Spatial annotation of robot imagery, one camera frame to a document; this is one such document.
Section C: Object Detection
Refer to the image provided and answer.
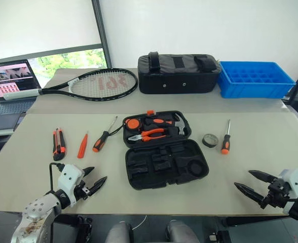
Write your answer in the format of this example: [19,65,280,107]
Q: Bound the blue plastic divided crate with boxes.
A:
[217,60,297,100]

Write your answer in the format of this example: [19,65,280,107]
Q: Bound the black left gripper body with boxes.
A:
[74,180,91,201]

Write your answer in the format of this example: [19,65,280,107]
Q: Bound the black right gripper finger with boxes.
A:
[248,170,277,184]
[233,182,266,205]

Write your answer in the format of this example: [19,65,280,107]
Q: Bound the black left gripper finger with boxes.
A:
[82,166,95,178]
[87,176,108,197]

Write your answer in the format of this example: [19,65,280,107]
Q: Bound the black tennis racket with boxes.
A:
[3,68,138,102]

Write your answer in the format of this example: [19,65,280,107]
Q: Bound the grey rounded shape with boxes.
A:
[105,221,134,243]
[165,219,200,243]

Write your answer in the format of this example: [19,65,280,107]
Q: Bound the thin white cable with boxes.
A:
[133,215,147,231]

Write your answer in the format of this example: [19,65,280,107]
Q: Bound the black electrical tape roll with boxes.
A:
[202,133,219,149]

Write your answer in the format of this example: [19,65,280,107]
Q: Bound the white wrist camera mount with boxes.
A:
[277,168,298,214]
[57,164,86,208]

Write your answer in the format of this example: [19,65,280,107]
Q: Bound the black fabric bag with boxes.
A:
[137,51,222,95]

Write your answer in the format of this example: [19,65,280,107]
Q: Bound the orange black claw hammer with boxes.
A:
[143,113,188,136]

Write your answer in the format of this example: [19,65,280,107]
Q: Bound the open laptop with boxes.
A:
[0,59,43,138]

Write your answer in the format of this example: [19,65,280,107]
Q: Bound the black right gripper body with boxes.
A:
[260,178,292,210]

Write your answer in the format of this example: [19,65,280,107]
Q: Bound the black tool case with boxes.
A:
[122,109,210,191]

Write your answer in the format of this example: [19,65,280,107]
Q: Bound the orange black utility knife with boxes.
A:
[52,128,67,161]

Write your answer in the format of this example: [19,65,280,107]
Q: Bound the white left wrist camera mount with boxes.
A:
[57,164,86,208]

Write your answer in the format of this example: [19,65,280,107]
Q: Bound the orange black screwdriver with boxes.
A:
[220,119,232,155]
[92,115,119,153]

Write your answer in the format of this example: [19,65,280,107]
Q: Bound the orange tester screwdriver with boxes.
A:
[77,131,90,159]

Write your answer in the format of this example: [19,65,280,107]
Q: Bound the orange handled pliers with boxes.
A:
[127,128,165,143]

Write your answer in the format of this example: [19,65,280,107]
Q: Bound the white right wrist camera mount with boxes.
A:
[277,168,298,214]

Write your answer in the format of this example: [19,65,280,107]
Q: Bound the orange black tape measure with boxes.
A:
[105,117,142,136]

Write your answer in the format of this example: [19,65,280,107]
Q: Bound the dark window frame post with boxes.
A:
[91,0,113,69]

